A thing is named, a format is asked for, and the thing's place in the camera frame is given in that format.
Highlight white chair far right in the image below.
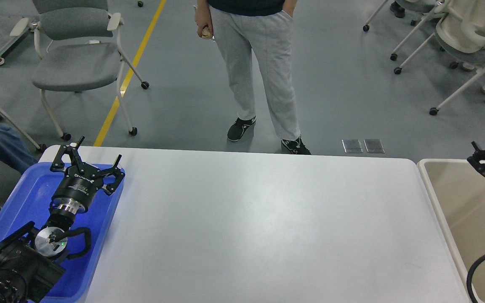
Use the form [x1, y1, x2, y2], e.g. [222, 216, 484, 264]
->
[363, 0, 458, 32]

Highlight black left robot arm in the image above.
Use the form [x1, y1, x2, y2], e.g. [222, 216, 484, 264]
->
[0, 143, 126, 303]

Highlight right metal floor plate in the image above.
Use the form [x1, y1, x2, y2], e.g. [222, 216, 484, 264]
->
[363, 139, 385, 154]

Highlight beige plastic bin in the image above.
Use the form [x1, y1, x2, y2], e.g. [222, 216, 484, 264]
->
[417, 159, 485, 284]

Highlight standing person's hand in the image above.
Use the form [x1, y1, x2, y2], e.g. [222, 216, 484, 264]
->
[195, 0, 213, 40]

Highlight blue plastic tray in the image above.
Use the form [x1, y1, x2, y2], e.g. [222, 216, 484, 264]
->
[0, 162, 124, 303]

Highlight standing person grey pants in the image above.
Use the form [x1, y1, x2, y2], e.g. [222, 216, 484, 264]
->
[195, 0, 312, 155]

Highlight white office chair right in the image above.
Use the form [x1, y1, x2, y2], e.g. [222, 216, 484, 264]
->
[391, 0, 485, 116]

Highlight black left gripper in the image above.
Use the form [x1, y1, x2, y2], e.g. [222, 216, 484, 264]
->
[50, 136, 125, 213]

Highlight metal floor plate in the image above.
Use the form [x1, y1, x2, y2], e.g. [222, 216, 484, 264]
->
[363, 139, 385, 154]
[342, 139, 363, 154]

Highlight grey chair white frame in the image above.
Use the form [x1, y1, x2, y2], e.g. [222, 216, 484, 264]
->
[11, 0, 149, 141]

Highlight left metal floor plate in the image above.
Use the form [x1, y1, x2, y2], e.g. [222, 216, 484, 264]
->
[342, 139, 363, 154]

